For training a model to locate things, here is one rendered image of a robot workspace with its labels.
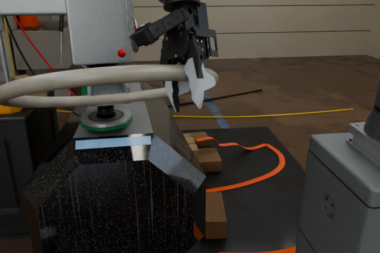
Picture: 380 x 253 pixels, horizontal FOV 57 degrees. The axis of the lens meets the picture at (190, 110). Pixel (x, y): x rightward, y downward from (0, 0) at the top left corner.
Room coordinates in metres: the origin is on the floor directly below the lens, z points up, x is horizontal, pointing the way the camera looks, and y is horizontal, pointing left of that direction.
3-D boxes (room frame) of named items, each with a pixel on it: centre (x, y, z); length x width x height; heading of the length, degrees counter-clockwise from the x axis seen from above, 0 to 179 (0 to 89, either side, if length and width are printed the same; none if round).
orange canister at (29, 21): (4.72, 2.08, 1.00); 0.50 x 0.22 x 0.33; 8
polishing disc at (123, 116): (1.42, 0.36, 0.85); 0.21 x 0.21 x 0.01
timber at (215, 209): (1.80, -0.15, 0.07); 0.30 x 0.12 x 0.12; 1
